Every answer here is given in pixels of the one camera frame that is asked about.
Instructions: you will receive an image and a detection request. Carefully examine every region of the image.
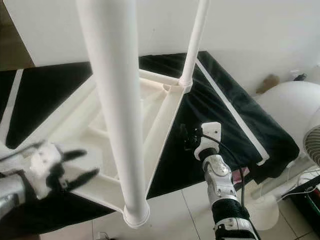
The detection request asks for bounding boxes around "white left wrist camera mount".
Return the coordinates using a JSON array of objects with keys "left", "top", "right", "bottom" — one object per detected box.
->
[{"left": 30, "top": 142, "right": 63, "bottom": 193}]

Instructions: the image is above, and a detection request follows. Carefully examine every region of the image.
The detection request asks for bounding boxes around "white tape strip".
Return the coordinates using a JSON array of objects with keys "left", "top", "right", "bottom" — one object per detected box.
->
[
  {"left": 195, "top": 59, "right": 271, "bottom": 166},
  {"left": 0, "top": 69, "right": 25, "bottom": 146}
]

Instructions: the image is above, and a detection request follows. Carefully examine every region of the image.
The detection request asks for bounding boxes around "white standing fan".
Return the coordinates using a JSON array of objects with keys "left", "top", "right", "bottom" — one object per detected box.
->
[{"left": 245, "top": 80, "right": 320, "bottom": 231}]

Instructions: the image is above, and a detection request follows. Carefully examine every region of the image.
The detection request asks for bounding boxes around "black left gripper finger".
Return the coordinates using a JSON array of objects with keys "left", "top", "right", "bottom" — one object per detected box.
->
[
  {"left": 67, "top": 168, "right": 101, "bottom": 192},
  {"left": 62, "top": 148, "right": 88, "bottom": 162}
]

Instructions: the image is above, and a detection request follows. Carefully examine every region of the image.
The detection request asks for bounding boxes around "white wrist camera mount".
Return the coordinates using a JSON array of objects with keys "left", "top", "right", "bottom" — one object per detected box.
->
[
  {"left": 30, "top": 142, "right": 63, "bottom": 193},
  {"left": 194, "top": 121, "right": 223, "bottom": 161}
]

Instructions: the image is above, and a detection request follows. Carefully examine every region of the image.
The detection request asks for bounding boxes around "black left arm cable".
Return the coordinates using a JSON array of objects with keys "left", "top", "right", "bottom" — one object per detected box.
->
[{"left": 0, "top": 141, "right": 43, "bottom": 163}]

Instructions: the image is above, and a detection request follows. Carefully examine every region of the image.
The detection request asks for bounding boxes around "red patterned cloth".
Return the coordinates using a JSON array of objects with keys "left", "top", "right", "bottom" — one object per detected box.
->
[{"left": 232, "top": 167, "right": 251, "bottom": 183}]

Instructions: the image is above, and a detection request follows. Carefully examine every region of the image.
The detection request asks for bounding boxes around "small brown lumpy object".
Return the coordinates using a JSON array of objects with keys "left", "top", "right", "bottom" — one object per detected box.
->
[{"left": 256, "top": 74, "right": 281, "bottom": 95}]

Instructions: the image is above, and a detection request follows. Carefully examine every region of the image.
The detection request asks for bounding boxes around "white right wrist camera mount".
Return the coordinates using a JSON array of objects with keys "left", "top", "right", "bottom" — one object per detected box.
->
[{"left": 194, "top": 121, "right": 223, "bottom": 161}]

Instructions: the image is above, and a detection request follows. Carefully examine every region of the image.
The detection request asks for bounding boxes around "black floor rack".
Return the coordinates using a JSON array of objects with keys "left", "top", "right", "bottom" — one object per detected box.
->
[{"left": 282, "top": 175, "right": 320, "bottom": 231}]

